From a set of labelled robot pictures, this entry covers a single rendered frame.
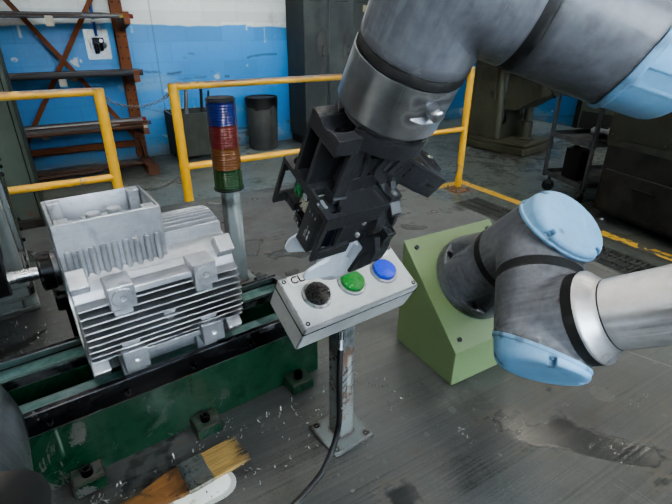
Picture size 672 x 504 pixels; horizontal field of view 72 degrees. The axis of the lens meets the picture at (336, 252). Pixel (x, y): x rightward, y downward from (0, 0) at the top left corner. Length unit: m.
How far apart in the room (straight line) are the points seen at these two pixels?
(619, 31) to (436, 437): 0.59
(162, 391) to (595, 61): 0.62
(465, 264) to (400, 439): 0.29
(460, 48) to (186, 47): 5.58
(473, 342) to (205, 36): 5.36
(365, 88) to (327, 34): 5.65
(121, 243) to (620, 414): 0.77
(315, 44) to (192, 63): 1.41
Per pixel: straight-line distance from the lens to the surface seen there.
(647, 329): 0.60
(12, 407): 0.47
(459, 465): 0.72
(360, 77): 0.31
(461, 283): 0.78
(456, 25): 0.28
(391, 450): 0.72
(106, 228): 0.61
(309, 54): 5.85
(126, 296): 0.59
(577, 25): 0.29
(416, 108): 0.30
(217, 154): 0.99
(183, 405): 0.74
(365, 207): 0.36
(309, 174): 0.35
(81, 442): 0.73
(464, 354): 0.81
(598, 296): 0.61
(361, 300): 0.55
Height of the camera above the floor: 1.34
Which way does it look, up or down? 26 degrees down
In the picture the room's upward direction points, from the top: straight up
